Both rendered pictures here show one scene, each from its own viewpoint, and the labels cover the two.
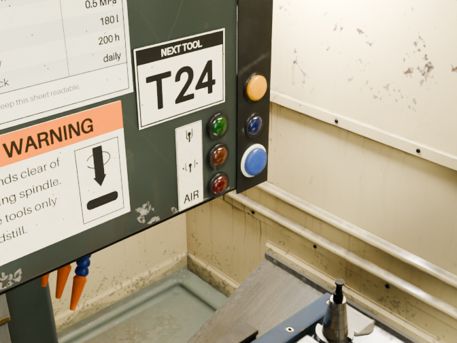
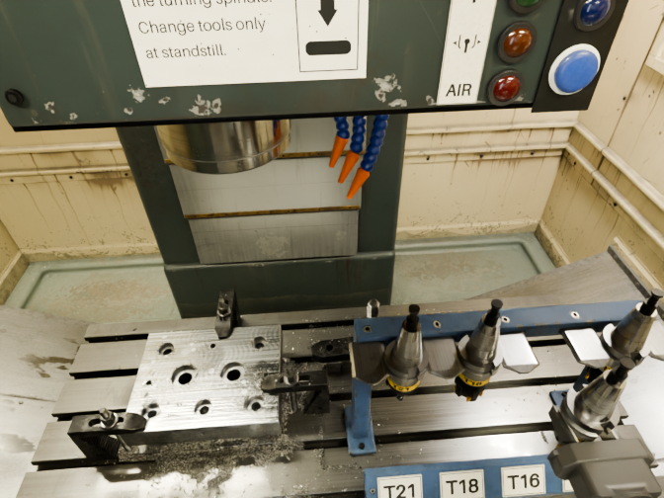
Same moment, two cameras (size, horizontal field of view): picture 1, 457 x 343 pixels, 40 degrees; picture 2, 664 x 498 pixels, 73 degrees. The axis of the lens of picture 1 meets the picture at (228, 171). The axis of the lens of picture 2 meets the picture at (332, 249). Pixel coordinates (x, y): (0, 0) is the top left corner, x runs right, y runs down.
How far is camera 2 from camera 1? 29 cm
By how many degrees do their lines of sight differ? 35
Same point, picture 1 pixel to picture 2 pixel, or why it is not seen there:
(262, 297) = (585, 282)
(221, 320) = (537, 284)
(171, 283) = (513, 239)
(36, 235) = (237, 63)
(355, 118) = not seen: outside the picture
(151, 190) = (400, 58)
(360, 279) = not seen: outside the picture
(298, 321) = (590, 311)
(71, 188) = (286, 14)
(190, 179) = (462, 63)
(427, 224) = not seen: outside the picture
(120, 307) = (463, 241)
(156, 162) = (414, 19)
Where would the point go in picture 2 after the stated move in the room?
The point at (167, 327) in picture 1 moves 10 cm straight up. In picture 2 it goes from (493, 271) to (499, 252)
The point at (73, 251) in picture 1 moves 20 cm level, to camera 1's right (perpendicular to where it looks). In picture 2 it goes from (285, 103) to (566, 196)
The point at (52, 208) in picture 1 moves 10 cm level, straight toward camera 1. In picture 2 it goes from (258, 34) to (167, 90)
